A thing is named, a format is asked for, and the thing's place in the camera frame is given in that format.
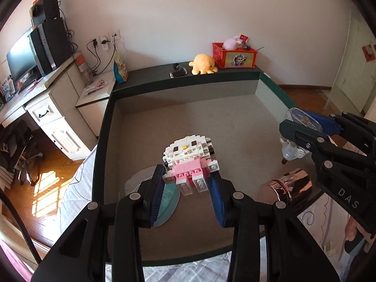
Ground white glass-topped cabinet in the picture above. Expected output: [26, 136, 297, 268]
[75, 70, 117, 137]

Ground yellow octopus plush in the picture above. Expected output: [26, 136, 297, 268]
[188, 53, 219, 76]

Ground blue yellow snack bag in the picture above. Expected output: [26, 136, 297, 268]
[113, 52, 130, 83]

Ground white door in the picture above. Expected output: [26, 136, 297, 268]
[329, 15, 376, 116]

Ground red printed storage box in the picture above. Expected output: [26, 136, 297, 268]
[212, 42, 258, 70]

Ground white quilted bedspread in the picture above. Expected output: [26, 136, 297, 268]
[57, 145, 376, 282]

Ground black computer tower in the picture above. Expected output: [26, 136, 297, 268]
[28, 17, 73, 76]

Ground round teal mirror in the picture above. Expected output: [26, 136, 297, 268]
[119, 166, 181, 228]

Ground orange-capped bottle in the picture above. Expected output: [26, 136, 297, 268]
[76, 55, 92, 83]

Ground pink plush toy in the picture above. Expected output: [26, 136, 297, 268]
[222, 36, 240, 50]

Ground black computer monitor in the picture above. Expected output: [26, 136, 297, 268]
[6, 29, 45, 83]

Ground pink flat packet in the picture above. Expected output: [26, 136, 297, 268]
[82, 79, 107, 96]

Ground rose gold metal cup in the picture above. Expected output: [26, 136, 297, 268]
[258, 168, 313, 205]

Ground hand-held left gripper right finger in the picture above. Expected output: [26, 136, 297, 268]
[207, 172, 347, 282]

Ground black cylindrical gadget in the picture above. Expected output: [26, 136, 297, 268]
[168, 63, 188, 78]

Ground black office chair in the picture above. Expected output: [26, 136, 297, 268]
[0, 120, 46, 186]

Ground person's right hand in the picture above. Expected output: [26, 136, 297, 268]
[344, 216, 369, 255]

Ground white pink brick cat figure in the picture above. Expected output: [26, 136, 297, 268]
[162, 135, 220, 197]

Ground blue white box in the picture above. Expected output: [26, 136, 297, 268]
[0, 75, 16, 101]

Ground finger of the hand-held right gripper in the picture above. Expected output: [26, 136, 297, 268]
[279, 119, 376, 188]
[304, 110, 376, 156]

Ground clear plastic bottle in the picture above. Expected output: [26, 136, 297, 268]
[280, 108, 322, 165]

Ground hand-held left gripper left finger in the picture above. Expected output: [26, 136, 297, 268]
[31, 164, 167, 282]

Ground white desk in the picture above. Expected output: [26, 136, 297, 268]
[0, 51, 98, 162]

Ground black power cable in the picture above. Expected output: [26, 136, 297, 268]
[86, 39, 116, 76]

